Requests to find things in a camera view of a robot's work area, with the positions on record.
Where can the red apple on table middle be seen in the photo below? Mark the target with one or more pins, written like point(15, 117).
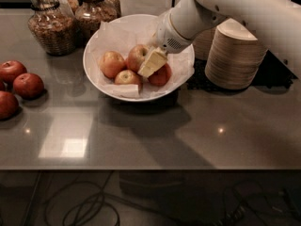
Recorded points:
point(28, 85)

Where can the red apple on table bottom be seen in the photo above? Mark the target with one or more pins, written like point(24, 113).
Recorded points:
point(8, 105)

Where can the black mat under bowls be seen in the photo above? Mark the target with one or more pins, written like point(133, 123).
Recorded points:
point(271, 74)

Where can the glass jar of granola right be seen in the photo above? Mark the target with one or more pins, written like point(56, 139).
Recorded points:
point(91, 14)

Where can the stack of paper bowls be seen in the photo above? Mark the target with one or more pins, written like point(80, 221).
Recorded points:
point(235, 56)
point(202, 44)

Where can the red apple on table top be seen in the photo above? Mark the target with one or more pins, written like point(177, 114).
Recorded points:
point(9, 70)

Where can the yellow-red apple front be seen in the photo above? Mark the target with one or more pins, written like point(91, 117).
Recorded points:
point(128, 77)

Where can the white bowl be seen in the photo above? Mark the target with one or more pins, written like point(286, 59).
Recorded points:
point(94, 79)

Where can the stack of paper bowls front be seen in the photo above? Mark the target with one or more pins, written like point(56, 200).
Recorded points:
point(235, 56)

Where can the yellow-red apple back centre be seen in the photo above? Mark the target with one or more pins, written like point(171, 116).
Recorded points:
point(136, 57)

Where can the stack of paper bowls rear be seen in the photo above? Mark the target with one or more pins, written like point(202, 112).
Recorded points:
point(202, 44)

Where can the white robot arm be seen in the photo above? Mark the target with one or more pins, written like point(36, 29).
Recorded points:
point(275, 23)

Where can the yellow-red apple left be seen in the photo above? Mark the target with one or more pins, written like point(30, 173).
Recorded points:
point(112, 63)

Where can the red apple on table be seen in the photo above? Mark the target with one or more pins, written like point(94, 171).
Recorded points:
point(8, 105)
point(28, 85)
point(9, 70)

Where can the red apple at left edge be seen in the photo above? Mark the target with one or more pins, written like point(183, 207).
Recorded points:
point(2, 86)

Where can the red apple right in bowl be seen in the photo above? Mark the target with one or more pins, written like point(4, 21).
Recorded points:
point(161, 77)

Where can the yellow-red apple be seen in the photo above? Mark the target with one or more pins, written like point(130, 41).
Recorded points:
point(136, 57)
point(128, 77)
point(112, 63)

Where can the glass jar of granola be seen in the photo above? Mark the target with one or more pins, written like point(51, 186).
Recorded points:
point(91, 14)
point(53, 30)

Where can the glass jar of granola left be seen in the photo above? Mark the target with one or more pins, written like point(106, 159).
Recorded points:
point(53, 30)

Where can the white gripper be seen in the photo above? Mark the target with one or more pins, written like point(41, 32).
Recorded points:
point(167, 37)

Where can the white paper liner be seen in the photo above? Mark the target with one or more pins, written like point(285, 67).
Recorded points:
point(116, 38)

